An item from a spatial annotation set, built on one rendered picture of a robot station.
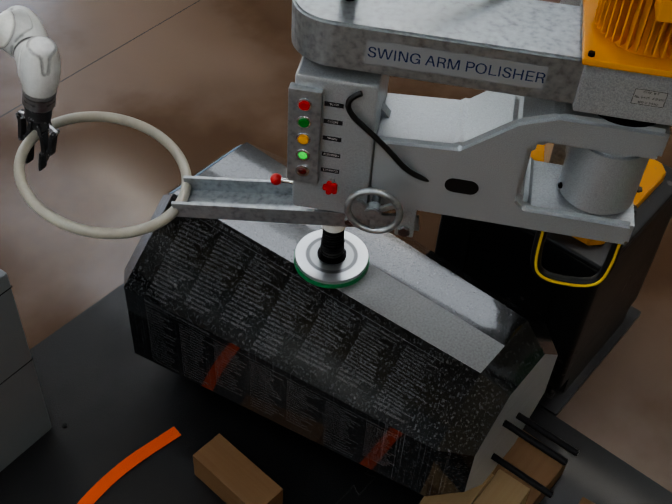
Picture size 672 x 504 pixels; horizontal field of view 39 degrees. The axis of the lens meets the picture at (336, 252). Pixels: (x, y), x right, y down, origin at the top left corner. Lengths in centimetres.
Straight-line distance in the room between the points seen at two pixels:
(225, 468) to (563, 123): 160
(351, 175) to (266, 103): 233
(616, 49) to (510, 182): 43
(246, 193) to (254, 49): 240
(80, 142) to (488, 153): 260
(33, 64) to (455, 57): 112
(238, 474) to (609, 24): 182
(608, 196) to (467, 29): 55
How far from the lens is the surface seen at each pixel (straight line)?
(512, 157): 229
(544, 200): 243
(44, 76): 265
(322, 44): 216
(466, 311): 269
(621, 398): 369
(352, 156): 233
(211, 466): 316
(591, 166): 233
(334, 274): 269
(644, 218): 324
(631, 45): 213
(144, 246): 302
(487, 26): 217
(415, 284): 273
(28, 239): 410
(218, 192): 274
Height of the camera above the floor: 283
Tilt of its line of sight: 46 degrees down
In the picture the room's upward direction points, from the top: 4 degrees clockwise
